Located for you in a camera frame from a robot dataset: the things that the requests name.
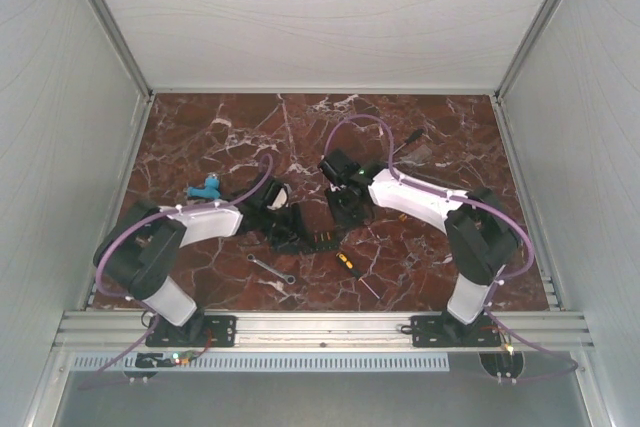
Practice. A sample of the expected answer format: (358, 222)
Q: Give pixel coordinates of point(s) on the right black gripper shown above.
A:
(346, 221)

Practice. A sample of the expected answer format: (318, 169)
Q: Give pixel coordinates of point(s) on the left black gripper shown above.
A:
(293, 216)

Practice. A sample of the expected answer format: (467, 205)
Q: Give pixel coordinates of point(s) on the black fuse box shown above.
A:
(315, 239)

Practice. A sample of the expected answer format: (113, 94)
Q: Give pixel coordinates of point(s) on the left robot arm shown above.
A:
(140, 252)

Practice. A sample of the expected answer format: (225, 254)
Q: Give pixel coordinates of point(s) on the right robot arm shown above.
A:
(480, 241)

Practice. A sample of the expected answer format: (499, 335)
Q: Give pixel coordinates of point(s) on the silver combination wrench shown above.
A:
(287, 278)

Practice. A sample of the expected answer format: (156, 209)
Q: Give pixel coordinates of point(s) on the yellow black screwdriver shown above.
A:
(346, 263)

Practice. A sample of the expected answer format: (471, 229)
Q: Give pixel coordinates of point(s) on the blue plastic part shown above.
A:
(209, 191)

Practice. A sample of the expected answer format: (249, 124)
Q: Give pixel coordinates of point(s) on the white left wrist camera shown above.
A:
(280, 199)

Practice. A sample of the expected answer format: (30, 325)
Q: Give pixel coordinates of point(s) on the black handled screwdriver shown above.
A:
(416, 134)

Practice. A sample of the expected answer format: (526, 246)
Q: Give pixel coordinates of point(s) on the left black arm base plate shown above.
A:
(217, 331)

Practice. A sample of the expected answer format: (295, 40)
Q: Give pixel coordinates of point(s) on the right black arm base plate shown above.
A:
(444, 331)

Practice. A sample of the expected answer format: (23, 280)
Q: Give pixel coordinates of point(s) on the light blue slotted cable duct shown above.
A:
(234, 362)

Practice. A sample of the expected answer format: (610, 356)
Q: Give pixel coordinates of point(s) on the aluminium front rail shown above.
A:
(112, 330)

